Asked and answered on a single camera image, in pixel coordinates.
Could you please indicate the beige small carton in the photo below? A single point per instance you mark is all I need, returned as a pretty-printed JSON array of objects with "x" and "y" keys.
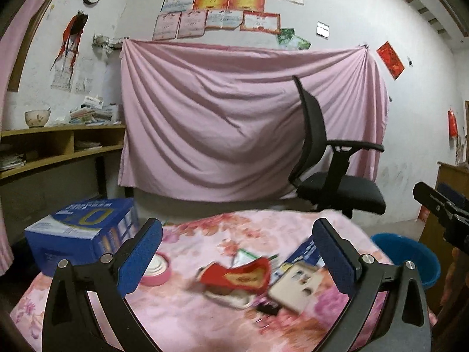
[{"x": 296, "y": 287}]

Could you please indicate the dark blue snack packet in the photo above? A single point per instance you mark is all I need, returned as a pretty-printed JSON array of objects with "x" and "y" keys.
[{"x": 306, "y": 252}]

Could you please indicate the blue plastic basin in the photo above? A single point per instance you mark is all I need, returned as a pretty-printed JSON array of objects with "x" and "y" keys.
[{"x": 400, "y": 249}]

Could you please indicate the red snack wrapper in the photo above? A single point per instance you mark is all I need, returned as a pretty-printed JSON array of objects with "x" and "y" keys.
[{"x": 253, "y": 277}]

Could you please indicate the pink hanging sheet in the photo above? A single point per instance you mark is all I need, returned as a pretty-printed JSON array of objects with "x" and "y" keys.
[{"x": 214, "y": 123}]

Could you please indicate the red paper wall decoration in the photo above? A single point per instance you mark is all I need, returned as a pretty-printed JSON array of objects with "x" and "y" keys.
[{"x": 391, "y": 60}]

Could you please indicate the stack of books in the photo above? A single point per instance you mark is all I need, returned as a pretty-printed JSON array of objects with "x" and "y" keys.
[{"x": 93, "y": 112}]

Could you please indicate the wooden cabinet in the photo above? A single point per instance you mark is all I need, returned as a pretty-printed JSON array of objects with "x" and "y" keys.
[{"x": 452, "y": 182}]

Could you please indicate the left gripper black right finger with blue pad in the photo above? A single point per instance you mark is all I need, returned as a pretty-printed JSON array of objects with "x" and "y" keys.
[{"x": 403, "y": 324}]

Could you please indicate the red tassel wall hanging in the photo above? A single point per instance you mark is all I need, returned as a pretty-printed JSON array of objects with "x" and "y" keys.
[{"x": 72, "y": 37}]

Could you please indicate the blue cardboard box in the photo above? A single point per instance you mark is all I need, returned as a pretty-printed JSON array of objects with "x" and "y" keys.
[{"x": 82, "y": 232}]

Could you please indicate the wall certificates cluster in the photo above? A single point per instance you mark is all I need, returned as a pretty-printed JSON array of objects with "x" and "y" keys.
[{"x": 181, "y": 19}]

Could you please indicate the wooden shelf desk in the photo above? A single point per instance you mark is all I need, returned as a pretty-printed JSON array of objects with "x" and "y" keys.
[{"x": 57, "y": 146}]

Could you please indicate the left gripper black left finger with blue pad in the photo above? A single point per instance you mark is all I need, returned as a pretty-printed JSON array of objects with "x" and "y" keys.
[{"x": 70, "y": 323}]

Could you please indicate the red hanging ornament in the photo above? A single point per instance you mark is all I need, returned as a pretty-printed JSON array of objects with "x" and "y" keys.
[{"x": 453, "y": 131}]

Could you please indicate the white green paper packet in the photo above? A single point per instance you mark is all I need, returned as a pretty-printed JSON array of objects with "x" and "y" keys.
[{"x": 249, "y": 258}]

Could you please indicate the floral pink tablecloth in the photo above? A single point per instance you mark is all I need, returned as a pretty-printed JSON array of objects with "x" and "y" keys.
[{"x": 183, "y": 315}]

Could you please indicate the black office chair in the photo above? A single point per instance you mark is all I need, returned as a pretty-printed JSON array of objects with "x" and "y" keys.
[{"x": 333, "y": 189}]

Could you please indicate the ceramic bowl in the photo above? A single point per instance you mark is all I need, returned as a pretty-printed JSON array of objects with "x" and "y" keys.
[{"x": 37, "y": 118}]

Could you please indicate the pink tape roll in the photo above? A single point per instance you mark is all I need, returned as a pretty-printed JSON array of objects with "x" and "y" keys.
[{"x": 158, "y": 272}]

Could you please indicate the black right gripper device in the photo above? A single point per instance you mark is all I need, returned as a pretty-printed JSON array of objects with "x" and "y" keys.
[{"x": 453, "y": 219}]

